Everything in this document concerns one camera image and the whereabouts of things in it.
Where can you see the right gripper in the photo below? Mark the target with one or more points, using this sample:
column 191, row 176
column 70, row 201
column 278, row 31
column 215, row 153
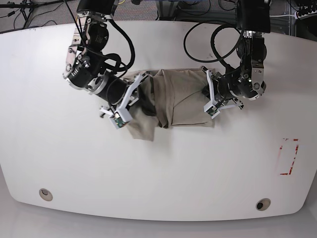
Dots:
column 121, row 94

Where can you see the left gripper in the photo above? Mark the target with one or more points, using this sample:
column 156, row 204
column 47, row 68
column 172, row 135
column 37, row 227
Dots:
column 218, row 91

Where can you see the beige T-shirt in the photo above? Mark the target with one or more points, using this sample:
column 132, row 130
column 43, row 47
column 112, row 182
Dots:
column 172, row 98

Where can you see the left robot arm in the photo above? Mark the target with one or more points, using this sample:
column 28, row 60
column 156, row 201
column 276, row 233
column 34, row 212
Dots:
column 244, row 64

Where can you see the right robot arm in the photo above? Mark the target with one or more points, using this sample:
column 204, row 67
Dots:
column 87, row 67

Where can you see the red tape rectangle marking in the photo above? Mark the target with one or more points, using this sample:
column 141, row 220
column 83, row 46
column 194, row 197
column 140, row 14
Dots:
column 287, row 156

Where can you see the white power strip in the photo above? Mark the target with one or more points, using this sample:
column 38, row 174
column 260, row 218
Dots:
column 306, row 10

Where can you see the black tripod stand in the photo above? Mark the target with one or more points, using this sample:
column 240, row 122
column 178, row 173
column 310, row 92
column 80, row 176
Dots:
column 26, row 8

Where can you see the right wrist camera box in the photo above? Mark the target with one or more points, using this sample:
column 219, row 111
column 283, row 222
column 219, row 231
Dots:
column 120, row 119

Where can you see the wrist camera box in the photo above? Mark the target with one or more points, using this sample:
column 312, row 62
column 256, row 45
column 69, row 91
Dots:
column 120, row 119
column 211, row 110

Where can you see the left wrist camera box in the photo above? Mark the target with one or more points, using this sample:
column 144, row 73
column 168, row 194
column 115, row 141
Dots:
column 211, row 110

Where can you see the left table cable grommet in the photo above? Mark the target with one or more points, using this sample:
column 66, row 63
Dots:
column 45, row 194

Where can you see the table cable grommet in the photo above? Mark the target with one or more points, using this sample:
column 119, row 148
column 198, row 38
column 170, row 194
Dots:
column 263, row 204
column 45, row 194

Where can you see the right table cable grommet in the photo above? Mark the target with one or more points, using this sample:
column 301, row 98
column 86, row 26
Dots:
column 263, row 204

